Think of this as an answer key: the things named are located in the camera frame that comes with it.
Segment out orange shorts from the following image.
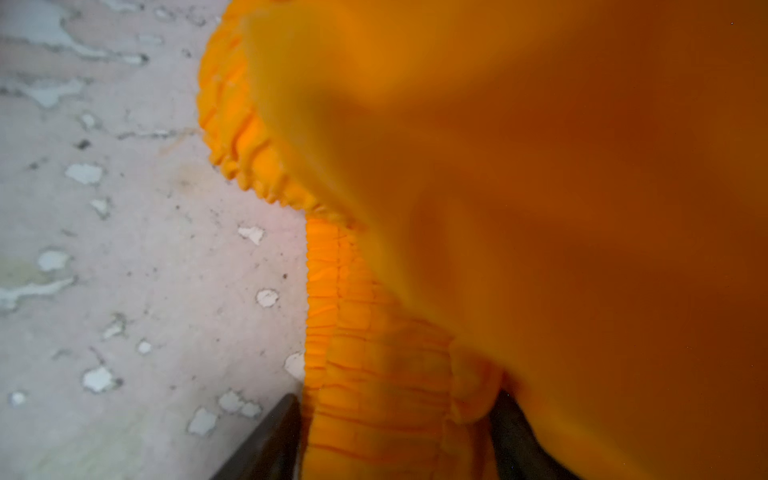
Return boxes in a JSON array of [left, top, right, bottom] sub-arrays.
[[198, 1, 767, 479]]

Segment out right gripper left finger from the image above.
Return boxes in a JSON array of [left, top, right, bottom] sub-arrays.
[[211, 393, 302, 480]]

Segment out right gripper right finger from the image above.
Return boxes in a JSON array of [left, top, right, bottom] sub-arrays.
[[488, 390, 578, 480]]

